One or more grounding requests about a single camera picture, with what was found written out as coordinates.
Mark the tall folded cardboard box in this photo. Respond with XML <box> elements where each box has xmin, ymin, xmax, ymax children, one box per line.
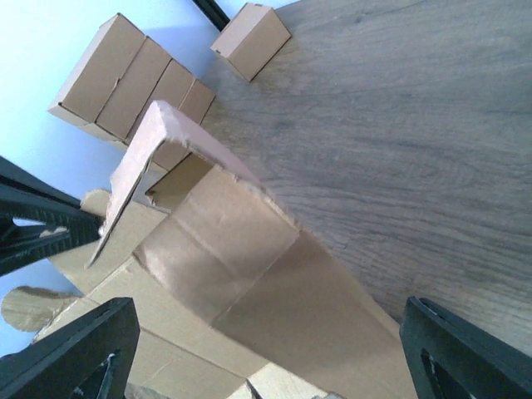
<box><xmin>47</xmin><ymin>13</ymin><xmax>145</xmax><ymax>126</ymax></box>

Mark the left black frame post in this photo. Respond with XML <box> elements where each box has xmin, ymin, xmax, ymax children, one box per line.
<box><xmin>193</xmin><ymin>0</ymin><xmax>230</xmax><ymax>32</ymax></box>

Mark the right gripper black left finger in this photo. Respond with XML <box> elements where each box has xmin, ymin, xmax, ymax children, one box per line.
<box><xmin>1</xmin><ymin>298</ymin><xmax>140</xmax><ymax>398</ymax></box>

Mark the low folded cardboard box stack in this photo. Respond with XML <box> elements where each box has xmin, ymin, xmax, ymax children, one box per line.
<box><xmin>80</xmin><ymin>37</ymin><xmax>214</xmax><ymax>146</ymax></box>

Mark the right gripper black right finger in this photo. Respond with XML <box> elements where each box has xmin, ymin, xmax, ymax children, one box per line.
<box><xmin>400</xmin><ymin>297</ymin><xmax>531</xmax><ymax>398</ymax></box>

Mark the small folded cardboard box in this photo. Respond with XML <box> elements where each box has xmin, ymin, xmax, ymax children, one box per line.
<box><xmin>211</xmin><ymin>2</ymin><xmax>292</xmax><ymax>82</ymax></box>

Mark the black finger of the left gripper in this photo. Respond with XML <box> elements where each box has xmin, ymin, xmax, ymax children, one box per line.
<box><xmin>1</xmin><ymin>157</ymin><xmax>96</xmax><ymax>233</ymax></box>
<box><xmin>1</xmin><ymin>217</ymin><xmax>100</xmax><ymax>276</ymax></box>

